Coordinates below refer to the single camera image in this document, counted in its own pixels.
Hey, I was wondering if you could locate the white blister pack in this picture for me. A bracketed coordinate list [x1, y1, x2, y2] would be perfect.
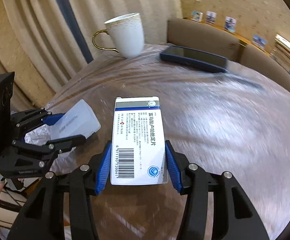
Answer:
[25, 100, 101, 146]

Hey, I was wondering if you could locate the landscape photo frame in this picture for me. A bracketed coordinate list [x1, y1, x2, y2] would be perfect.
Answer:
[252, 35, 267, 50]

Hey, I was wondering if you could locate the photo frame far left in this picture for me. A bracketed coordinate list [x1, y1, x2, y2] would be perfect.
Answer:
[191, 10, 203, 22]

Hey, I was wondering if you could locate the stack of books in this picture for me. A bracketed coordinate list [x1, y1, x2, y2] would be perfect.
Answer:
[271, 34, 290, 74]

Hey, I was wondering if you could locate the brown sofa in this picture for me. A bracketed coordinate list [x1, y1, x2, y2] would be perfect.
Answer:
[167, 18, 290, 92]

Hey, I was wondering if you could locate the clear plastic table cover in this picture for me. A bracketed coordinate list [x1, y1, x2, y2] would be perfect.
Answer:
[46, 45, 290, 239]

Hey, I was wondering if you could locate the dark blue smartphone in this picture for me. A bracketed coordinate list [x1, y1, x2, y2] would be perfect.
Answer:
[159, 45, 228, 73]

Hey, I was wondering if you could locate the white blue medicine box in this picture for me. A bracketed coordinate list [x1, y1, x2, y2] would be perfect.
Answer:
[110, 96, 168, 186]

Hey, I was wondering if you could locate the beige curtain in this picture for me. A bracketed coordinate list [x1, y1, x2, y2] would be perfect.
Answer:
[0, 0, 182, 111]

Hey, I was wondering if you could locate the white mug gold handle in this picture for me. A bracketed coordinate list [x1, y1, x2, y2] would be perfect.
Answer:
[92, 12, 145, 59]

